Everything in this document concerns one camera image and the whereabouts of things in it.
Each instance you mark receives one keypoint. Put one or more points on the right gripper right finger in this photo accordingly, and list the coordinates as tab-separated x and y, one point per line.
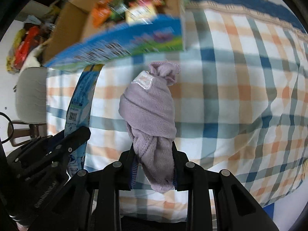
180	174

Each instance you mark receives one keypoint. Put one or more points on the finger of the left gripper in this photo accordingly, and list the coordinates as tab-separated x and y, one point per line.
72	138

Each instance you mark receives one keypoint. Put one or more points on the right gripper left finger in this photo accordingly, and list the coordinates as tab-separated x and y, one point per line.
128	169

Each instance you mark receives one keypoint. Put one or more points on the blue long snack stick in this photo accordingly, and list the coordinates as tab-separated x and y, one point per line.
78	113

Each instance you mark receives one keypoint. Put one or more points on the purple knotted towel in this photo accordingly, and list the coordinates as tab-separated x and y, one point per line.
147	108

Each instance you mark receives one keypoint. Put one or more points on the orange snack packet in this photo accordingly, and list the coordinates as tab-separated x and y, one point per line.
100	13

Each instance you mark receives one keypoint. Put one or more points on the green snack packet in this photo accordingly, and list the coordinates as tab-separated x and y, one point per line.
118	9

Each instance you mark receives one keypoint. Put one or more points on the yellow tissue pack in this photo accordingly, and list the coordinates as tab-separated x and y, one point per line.
144	14

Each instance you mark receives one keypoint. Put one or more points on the wooden chair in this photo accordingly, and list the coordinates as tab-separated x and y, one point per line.
20	133

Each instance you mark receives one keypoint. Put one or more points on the grey chair near table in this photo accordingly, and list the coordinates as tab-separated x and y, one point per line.
31	95

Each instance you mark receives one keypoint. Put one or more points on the plaid checkered tablecloth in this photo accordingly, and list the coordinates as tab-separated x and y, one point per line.
240	103

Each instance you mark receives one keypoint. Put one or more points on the white goose plush toy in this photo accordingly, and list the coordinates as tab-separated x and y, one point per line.
32	58

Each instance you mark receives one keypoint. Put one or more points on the yellow cloth pile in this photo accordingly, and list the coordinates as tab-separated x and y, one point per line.
11	54

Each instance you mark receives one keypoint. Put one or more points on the red plastic bag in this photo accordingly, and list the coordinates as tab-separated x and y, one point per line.
29	41

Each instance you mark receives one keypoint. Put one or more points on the cardboard milk box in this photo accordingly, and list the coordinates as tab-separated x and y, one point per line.
76	43

